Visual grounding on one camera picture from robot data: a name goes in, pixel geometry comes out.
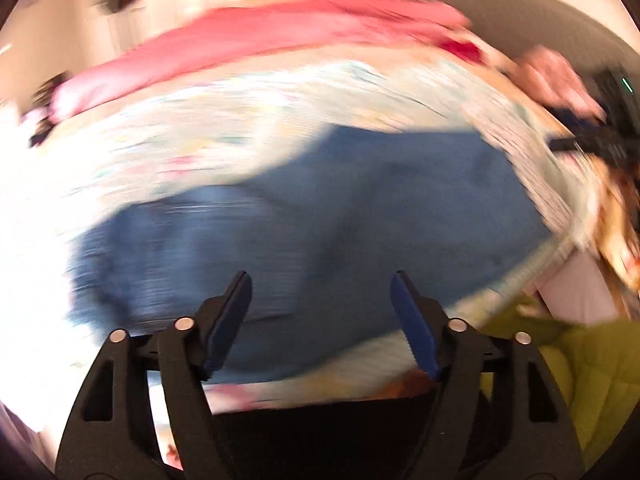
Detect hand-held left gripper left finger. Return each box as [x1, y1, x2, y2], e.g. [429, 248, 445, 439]
[55, 270, 253, 480]

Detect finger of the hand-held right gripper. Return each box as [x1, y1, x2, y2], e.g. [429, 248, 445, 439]
[547, 130, 608, 155]

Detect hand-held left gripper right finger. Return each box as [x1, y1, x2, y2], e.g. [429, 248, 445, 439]
[390, 270, 586, 480]

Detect blue denim pants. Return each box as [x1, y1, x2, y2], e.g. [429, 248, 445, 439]
[65, 125, 556, 381]

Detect pink patterned cloth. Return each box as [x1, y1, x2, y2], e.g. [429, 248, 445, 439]
[517, 46, 607, 122]

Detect orange patterned cloth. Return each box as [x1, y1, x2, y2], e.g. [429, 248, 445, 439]
[585, 157, 640, 306]

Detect grey headboard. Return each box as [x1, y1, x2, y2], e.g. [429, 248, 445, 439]
[390, 0, 640, 91]

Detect dark cloth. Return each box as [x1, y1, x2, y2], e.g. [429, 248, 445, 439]
[207, 392, 441, 480]

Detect green quilted jacket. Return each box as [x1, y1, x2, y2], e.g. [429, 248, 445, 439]
[475, 300, 638, 468]

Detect light blue printed blanket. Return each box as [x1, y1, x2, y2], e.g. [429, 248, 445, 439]
[0, 57, 596, 411]

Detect pink quilt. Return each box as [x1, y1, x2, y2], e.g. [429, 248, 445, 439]
[50, 0, 481, 121]

